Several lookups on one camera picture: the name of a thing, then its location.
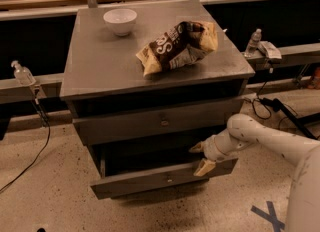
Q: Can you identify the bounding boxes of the folded white paper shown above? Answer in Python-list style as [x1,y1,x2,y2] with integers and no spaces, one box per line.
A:
[258,41,282,59]

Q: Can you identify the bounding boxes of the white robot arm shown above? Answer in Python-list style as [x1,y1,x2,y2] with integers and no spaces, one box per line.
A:
[189,114,320,232]

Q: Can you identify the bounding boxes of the black cable on left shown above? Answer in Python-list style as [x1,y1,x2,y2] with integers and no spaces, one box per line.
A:
[0,89,52,194]

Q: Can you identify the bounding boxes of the blue tape cross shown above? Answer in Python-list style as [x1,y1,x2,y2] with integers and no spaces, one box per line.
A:
[251,201,285,232]

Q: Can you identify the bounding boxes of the clear plastic water bottle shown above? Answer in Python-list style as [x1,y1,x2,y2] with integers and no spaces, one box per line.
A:
[244,29,262,58]

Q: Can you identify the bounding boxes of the grey metal rail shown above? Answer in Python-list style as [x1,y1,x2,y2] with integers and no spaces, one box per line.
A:
[0,43,320,104]

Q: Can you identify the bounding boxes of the clear sanitizer pump bottle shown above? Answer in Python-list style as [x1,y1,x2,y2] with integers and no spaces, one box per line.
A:
[11,60,36,86]

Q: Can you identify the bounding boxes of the grey top drawer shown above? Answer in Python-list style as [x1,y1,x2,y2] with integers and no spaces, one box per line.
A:
[73,97,243,146]

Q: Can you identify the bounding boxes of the brown yellow chip bag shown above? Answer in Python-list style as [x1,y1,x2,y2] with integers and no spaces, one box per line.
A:
[136,21,218,76]

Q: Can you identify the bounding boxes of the black cable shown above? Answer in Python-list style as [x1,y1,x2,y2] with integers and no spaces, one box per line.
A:
[0,89,52,194]
[250,65,278,121]

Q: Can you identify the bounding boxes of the black stand leg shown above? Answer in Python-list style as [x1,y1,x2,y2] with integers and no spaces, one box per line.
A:
[261,98,320,140]

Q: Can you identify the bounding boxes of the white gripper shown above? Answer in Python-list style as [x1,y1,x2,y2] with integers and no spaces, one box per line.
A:
[189,135,230,177]

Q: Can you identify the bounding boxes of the grey drawer cabinet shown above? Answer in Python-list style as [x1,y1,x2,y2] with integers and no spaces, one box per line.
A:
[59,0,256,200]

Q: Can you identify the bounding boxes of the black cable on right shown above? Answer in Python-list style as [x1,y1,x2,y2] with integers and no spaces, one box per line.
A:
[250,65,278,121]

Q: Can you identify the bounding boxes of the grey drawer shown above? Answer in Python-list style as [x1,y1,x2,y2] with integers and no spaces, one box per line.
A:
[91,147,237,199]
[73,97,243,146]

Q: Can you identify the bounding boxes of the white ceramic bowl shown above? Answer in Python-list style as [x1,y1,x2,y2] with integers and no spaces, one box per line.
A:
[103,8,137,36]

